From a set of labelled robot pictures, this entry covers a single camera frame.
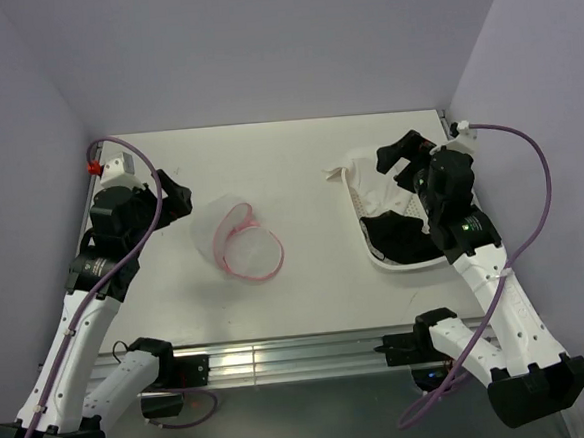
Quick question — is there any black bra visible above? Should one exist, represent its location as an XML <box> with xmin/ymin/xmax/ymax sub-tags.
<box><xmin>359</xmin><ymin>211</ymin><xmax>444</xmax><ymax>265</ymax></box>

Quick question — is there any white mesh laundry bag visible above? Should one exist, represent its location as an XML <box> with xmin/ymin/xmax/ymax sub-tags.
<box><xmin>190</xmin><ymin>194</ymin><xmax>285</xmax><ymax>282</ymax></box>

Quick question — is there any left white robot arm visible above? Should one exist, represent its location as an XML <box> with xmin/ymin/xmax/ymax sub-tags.
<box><xmin>0</xmin><ymin>170</ymin><xmax>193</xmax><ymax>438</ymax></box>

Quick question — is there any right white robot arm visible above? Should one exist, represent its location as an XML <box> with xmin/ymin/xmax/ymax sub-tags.
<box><xmin>376</xmin><ymin>122</ymin><xmax>584</xmax><ymax>430</ymax></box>

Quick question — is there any white perforated plastic basket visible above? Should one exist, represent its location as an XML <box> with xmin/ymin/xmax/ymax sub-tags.
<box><xmin>340</xmin><ymin>159</ymin><xmax>446</xmax><ymax>273</ymax></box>

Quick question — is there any white garment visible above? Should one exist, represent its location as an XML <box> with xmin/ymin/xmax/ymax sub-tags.
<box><xmin>324</xmin><ymin>145</ymin><xmax>422</xmax><ymax>218</ymax></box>

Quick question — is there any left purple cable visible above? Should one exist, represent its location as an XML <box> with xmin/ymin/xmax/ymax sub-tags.
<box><xmin>0</xmin><ymin>128</ymin><xmax>223</xmax><ymax>438</ymax></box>

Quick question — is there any purple cable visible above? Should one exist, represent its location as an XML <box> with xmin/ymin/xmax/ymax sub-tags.
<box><xmin>376</xmin><ymin>117</ymin><xmax>571</xmax><ymax>431</ymax></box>
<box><xmin>0</xmin><ymin>128</ymin><xmax>223</xmax><ymax>438</ymax></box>

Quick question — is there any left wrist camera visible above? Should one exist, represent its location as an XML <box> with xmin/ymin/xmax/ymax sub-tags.
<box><xmin>100</xmin><ymin>152</ymin><xmax>141</xmax><ymax>190</ymax></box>

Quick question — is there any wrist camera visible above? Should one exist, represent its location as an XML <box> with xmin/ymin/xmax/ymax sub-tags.
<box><xmin>447</xmin><ymin>121</ymin><xmax>478</xmax><ymax>155</ymax></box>
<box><xmin>100</xmin><ymin>152</ymin><xmax>141</xmax><ymax>190</ymax></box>

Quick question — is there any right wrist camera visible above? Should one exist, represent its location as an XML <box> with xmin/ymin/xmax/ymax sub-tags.
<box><xmin>447</xmin><ymin>121</ymin><xmax>478</xmax><ymax>155</ymax></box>

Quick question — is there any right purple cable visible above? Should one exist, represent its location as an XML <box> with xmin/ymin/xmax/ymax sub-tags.
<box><xmin>376</xmin><ymin>117</ymin><xmax>571</xmax><ymax>431</ymax></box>

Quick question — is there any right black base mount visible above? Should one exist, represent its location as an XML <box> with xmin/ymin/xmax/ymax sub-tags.
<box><xmin>373</xmin><ymin>333</ymin><xmax>437</xmax><ymax>368</ymax></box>

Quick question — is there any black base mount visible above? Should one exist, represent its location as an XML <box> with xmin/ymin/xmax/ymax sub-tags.
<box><xmin>373</xmin><ymin>333</ymin><xmax>437</xmax><ymax>368</ymax></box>
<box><xmin>174</xmin><ymin>353</ymin><xmax>210</xmax><ymax>388</ymax></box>

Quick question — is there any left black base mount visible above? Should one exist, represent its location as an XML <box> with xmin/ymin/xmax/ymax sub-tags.
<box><xmin>174</xmin><ymin>353</ymin><xmax>210</xmax><ymax>388</ymax></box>

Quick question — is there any aluminium mounting rail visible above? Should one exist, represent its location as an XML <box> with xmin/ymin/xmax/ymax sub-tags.
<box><xmin>174</xmin><ymin>325</ymin><xmax>412</xmax><ymax>390</ymax></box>

